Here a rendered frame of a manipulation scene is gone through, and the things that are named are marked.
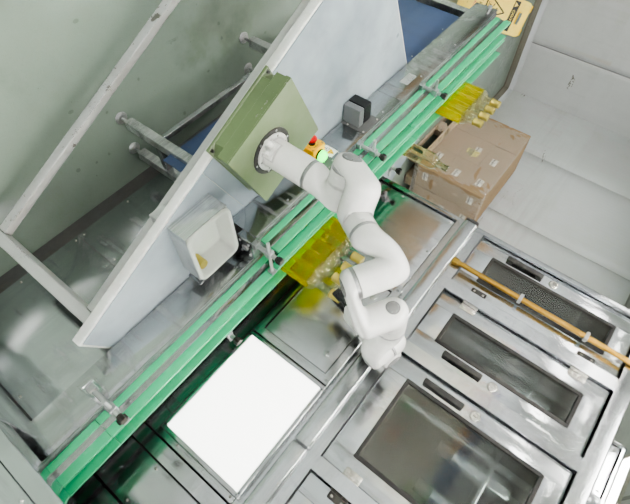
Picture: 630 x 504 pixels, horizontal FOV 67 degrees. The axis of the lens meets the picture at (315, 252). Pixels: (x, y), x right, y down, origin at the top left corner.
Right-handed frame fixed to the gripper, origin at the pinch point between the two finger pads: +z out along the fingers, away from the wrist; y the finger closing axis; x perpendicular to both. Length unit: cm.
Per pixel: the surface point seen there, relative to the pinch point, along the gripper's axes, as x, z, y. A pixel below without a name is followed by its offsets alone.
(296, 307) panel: 10.6, 11.3, -12.5
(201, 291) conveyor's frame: 37.4, 26.7, 6.4
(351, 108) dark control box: -47, 53, 23
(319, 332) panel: 9.7, -1.8, -12.5
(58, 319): 84, 61, -14
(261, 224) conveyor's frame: 9.2, 31.8, 15.6
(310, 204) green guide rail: -10.4, 30.4, 13.3
